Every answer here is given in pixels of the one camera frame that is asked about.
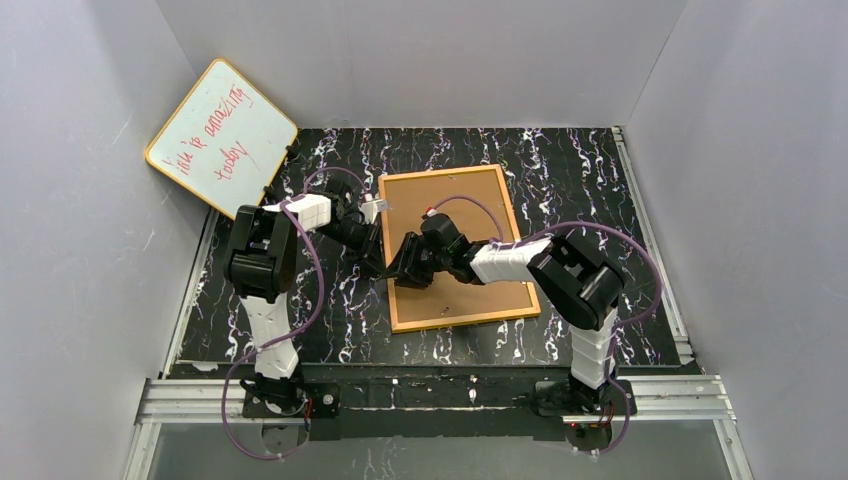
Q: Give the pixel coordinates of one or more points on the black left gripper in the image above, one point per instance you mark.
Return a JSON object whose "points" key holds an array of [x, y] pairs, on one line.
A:
{"points": [[370, 247]]}

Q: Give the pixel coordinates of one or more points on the yellow wooden picture frame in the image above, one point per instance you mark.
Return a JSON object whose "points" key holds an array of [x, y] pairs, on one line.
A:
{"points": [[447, 302]]}

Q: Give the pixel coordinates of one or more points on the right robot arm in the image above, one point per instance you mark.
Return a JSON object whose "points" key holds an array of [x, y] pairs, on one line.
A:
{"points": [[582, 284]]}

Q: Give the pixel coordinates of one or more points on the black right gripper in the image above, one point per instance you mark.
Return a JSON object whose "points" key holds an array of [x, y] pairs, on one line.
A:
{"points": [[419, 258]]}

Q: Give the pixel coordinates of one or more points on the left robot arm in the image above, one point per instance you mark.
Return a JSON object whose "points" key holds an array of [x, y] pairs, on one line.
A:
{"points": [[261, 259]]}

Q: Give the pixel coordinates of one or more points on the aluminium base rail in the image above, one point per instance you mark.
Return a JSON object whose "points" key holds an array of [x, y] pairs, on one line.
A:
{"points": [[421, 426]]}

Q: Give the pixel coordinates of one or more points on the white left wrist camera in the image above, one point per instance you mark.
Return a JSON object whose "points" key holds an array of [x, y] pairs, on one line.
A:
{"points": [[371, 207]]}

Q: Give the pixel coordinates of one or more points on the yellow-rimmed whiteboard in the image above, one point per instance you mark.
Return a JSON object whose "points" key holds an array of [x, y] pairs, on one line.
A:
{"points": [[225, 142]]}

